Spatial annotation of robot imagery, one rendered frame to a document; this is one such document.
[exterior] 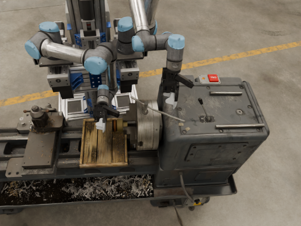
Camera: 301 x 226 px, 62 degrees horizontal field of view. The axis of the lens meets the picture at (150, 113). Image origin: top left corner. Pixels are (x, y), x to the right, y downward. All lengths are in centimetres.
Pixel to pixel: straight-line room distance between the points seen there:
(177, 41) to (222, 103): 57
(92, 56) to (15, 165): 82
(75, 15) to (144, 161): 109
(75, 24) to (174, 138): 110
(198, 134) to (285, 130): 212
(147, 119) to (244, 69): 262
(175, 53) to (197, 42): 290
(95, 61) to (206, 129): 72
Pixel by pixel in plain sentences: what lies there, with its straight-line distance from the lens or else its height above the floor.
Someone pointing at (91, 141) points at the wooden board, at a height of 89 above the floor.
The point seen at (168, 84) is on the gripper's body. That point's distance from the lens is 122.
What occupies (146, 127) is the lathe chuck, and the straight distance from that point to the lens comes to 141.
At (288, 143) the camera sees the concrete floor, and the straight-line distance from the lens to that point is 330.
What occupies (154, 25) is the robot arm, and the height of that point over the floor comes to 138.
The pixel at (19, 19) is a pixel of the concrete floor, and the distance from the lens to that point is 451.
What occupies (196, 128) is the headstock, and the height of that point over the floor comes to 126.
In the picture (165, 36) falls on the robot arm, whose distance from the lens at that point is 125.
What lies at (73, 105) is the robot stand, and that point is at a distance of 280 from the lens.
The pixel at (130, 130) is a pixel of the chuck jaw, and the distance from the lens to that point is 150.
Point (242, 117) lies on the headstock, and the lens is 153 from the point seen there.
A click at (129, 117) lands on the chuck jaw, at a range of 153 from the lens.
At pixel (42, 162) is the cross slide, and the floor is 97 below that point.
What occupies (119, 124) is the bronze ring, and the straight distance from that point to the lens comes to 152.
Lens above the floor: 238
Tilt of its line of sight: 53 degrees down
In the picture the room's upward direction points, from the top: 8 degrees clockwise
